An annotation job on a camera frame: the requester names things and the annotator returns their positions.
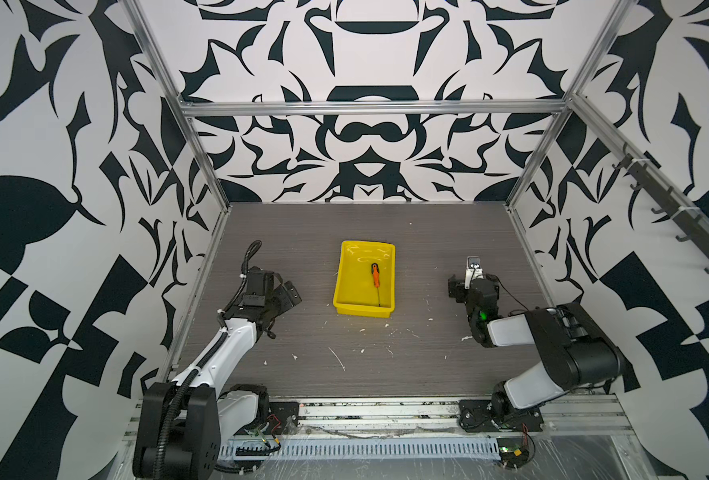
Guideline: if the orange and black screwdriver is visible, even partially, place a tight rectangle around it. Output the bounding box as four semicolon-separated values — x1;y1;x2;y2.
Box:
371;262;382;307

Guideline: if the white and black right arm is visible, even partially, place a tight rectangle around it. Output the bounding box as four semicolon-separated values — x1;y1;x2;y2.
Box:
448;273;626;432

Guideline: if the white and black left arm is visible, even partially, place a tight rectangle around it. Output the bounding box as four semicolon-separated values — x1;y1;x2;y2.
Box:
132;281;302;479

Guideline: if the yellow plastic bin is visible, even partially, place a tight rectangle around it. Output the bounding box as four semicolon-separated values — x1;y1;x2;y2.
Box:
332;240;397;319

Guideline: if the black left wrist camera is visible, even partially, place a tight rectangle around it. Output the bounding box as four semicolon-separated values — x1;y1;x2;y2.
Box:
240;266;282;308

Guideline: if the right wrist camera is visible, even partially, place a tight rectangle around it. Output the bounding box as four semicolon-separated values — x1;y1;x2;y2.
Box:
464;256;485;290

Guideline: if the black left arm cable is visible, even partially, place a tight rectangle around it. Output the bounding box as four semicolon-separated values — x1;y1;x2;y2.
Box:
218;239;264;319

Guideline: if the white slotted cable duct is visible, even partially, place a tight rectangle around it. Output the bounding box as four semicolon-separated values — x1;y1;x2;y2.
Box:
218;437;501;461

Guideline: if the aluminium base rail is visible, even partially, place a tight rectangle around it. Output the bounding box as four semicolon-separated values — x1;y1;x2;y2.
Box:
260;394;634;438

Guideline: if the aluminium top frame bar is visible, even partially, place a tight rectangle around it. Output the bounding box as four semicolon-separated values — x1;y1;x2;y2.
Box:
182;99;561;118

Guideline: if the aluminium right corner post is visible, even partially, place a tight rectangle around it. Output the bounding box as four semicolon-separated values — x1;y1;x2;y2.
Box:
506;0;638;210

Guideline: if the aluminium corner frame post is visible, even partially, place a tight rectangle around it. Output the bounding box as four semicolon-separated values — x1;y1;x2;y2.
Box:
120;0;230;213

